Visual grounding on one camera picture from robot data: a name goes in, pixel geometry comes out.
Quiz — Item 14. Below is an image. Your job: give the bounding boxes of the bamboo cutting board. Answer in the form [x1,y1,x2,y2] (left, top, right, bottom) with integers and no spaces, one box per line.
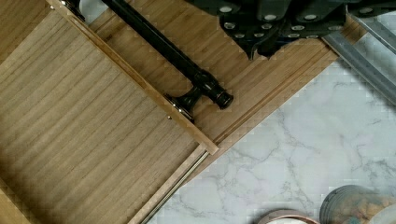
[89,0,368,185]

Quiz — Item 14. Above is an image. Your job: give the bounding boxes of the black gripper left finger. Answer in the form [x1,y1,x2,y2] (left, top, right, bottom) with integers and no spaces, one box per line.
[187,0,284,61]

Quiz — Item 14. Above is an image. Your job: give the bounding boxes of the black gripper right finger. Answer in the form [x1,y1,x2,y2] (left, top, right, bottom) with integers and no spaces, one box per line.
[257,0,395,57]

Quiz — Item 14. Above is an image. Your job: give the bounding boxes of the clear jar with snacks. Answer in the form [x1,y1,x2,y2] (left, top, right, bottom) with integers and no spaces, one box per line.
[319,185,395,224]

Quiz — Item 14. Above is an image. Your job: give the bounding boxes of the wooden drawer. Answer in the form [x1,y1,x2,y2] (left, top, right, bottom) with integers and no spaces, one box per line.
[1,0,217,224]

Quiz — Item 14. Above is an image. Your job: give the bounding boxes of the toaster oven open door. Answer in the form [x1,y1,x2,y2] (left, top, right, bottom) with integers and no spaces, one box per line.
[323,13,396,105]

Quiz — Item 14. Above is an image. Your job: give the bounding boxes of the black drawer handle bar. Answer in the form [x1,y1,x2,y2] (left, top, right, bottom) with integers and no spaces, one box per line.
[61,0,234,122]

